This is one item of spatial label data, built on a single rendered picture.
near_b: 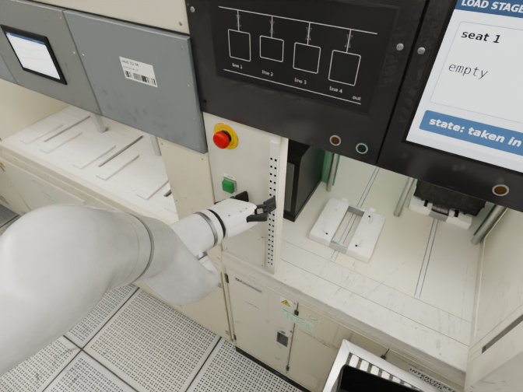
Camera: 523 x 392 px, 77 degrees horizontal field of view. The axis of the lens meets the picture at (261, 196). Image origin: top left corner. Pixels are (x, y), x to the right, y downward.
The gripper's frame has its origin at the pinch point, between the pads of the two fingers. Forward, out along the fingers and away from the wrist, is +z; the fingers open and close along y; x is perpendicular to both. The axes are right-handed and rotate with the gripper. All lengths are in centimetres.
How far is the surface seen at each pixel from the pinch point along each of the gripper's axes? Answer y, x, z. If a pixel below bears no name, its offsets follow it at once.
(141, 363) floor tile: -86, -103, -11
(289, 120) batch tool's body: 14.1, 20.5, -3.2
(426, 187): 22, -15, 63
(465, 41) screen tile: 42, 31, -3
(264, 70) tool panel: 11.6, 30.1, -6.3
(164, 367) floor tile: -76, -105, -4
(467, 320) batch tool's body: 43, -43, 35
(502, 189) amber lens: 48.0, 9.3, 4.2
